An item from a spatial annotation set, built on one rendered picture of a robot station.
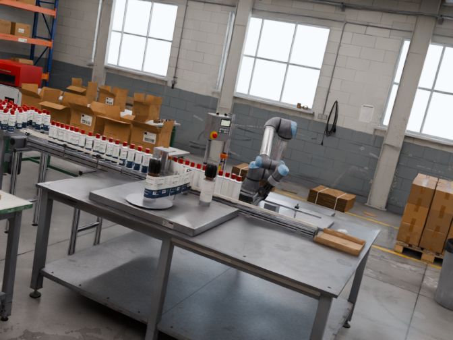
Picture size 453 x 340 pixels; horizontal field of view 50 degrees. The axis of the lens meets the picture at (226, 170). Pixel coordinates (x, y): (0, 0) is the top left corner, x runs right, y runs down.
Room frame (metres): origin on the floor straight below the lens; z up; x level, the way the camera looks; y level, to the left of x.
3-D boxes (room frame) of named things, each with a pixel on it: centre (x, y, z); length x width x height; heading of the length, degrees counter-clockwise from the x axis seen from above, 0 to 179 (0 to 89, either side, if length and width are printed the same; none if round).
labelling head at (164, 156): (3.66, 0.49, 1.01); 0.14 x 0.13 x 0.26; 67
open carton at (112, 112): (5.51, 1.23, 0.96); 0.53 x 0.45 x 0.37; 157
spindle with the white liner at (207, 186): (3.29, 0.10, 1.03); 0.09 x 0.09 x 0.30
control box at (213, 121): (3.70, 0.13, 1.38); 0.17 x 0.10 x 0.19; 122
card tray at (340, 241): (3.18, -0.85, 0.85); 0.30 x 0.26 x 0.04; 67
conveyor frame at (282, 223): (3.58, 0.06, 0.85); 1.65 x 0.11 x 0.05; 67
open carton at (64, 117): (5.80, 2.08, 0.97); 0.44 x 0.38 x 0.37; 160
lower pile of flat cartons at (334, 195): (7.74, -1.76, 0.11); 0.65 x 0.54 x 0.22; 63
